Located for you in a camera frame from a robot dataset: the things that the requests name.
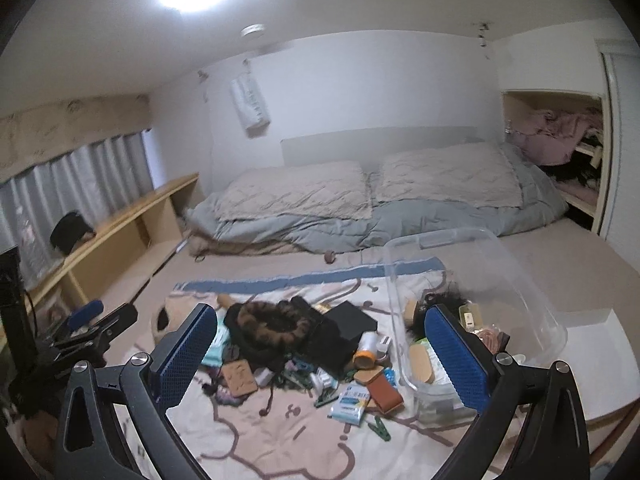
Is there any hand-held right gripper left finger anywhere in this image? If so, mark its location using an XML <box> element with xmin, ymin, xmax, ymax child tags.
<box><xmin>54</xmin><ymin>302</ymin><xmax>218</xmax><ymax>480</ymax></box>

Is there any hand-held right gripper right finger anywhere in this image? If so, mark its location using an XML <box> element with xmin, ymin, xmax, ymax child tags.
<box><xmin>423</xmin><ymin>304</ymin><xmax>591</xmax><ymax>480</ymax></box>

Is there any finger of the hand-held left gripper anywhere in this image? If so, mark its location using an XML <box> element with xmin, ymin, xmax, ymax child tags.
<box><xmin>66</xmin><ymin>299</ymin><xmax>104</xmax><ymax>332</ymax></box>
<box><xmin>49</xmin><ymin>302</ymin><xmax>139</xmax><ymax>362</ymax></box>

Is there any clear plastic storage box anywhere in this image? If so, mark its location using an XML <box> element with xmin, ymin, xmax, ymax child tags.
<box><xmin>382</xmin><ymin>227</ymin><xmax>569</xmax><ymax>425</ymax></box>

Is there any blue white medicine sachet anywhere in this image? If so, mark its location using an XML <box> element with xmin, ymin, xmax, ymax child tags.
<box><xmin>328</xmin><ymin>385</ymin><xmax>372</xmax><ymax>429</ymax></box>

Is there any teal wet wipes packet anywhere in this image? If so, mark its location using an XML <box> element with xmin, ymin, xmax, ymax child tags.
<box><xmin>200</xmin><ymin>329</ymin><xmax>232</xmax><ymax>369</ymax></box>

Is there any tan oval pad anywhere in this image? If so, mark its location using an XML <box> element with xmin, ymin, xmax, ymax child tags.
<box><xmin>409</xmin><ymin>342</ymin><xmax>437</xmax><ymax>384</ymax></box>

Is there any fluffy beige slipper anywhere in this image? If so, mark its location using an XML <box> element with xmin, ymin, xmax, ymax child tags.
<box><xmin>149</xmin><ymin>295</ymin><xmax>187</xmax><ymax>346</ymax></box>

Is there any yellow plastic case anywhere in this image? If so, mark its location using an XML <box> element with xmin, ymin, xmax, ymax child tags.
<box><xmin>458</xmin><ymin>304</ymin><xmax>482</xmax><ymax>332</ymax></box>

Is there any black furry item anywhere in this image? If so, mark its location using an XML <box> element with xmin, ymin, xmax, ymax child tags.
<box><xmin>404</xmin><ymin>289</ymin><xmax>472</xmax><ymax>342</ymax></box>

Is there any tan card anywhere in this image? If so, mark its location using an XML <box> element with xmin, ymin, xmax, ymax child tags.
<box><xmin>219</xmin><ymin>358</ymin><xmax>260</xmax><ymax>396</ymax></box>

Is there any black cap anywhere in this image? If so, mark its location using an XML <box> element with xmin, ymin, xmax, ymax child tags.
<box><xmin>49</xmin><ymin>211</ymin><xmax>96</xmax><ymax>256</ymax></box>

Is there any brown leather case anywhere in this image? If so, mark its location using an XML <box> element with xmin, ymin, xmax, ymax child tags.
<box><xmin>352</xmin><ymin>365</ymin><xmax>405</xmax><ymax>416</ymax></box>

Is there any black fur-trimmed garment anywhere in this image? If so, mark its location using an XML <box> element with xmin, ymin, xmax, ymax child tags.
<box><xmin>223</xmin><ymin>295</ymin><xmax>327</xmax><ymax>367</ymax></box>

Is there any wooden shelf unit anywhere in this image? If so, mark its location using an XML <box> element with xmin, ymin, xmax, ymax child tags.
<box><xmin>19</xmin><ymin>173</ymin><xmax>201</xmax><ymax>312</ymax></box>

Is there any black box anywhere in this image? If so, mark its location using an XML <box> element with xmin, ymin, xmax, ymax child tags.
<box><xmin>311</xmin><ymin>301</ymin><xmax>379</xmax><ymax>377</ymax></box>

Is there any beige fleece blanket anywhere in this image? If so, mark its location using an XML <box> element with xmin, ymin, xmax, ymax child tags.
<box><xmin>187</xmin><ymin>236</ymin><xmax>302</xmax><ymax>259</ymax></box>

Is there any grey curtain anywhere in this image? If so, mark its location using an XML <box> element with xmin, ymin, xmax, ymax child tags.
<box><xmin>0</xmin><ymin>132</ymin><xmax>157</xmax><ymax>287</ymax></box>

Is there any printed blanket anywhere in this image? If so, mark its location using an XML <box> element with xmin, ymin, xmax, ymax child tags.
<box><xmin>10</xmin><ymin>257</ymin><xmax>531</xmax><ymax>480</ymax></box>

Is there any white round suction holder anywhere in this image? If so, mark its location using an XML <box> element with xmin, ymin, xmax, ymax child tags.
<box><xmin>309</xmin><ymin>369</ymin><xmax>336</xmax><ymax>394</ymax></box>

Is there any white storage box lid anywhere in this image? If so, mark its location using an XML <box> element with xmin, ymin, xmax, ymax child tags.
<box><xmin>564</xmin><ymin>308</ymin><xmax>632</xmax><ymax>432</ymax></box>

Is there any grey duvet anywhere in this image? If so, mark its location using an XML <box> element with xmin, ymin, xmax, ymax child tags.
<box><xmin>184</xmin><ymin>147</ymin><xmax>569</xmax><ymax>257</ymax></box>

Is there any beige textured pillow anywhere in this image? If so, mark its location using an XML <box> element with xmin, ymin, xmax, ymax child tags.
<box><xmin>372</xmin><ymin>142</ymin><xmax>524</xmax><ymax>210</ymax></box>
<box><xmin>215</xmin><ymin>160</ymin><xmax>375</xmax><ymax>222</ymax></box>

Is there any beige curtain valance with drawings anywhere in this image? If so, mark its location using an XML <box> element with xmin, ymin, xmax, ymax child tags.
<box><xmin>0</xmin><ymin>94</ymin><xmax>151</xmax><ymax>184</ymax></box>

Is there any dark clothes pile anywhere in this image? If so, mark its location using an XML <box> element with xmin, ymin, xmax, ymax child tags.
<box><xmin>542</xmin><ymin>150</ymin><xmax>603</xmax><ymax>192</ymax></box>

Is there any white headboard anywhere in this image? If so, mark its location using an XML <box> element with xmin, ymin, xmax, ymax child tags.
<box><xmin>279</xmin><ymin>126</ymin><xmax>494</xmax><ymax>169</ymax></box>

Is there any pink clothes pile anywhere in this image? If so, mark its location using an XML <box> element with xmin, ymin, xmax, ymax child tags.
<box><xmin>514</xmin><ymin>107</ymin><xmax>604</xmax><ymax>167</ymax></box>

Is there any white slatted closet door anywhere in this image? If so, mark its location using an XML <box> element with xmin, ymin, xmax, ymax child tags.
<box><xmin>596</xmin><ymin>39</ymin><xmax>640</xmax><ymax>242</ymax></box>

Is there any closet shelf frame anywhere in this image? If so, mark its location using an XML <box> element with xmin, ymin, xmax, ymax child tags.
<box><xmin>501</xmin><ymin>89</ymin><xmax>614</xmax><ymax>233</ymax></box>

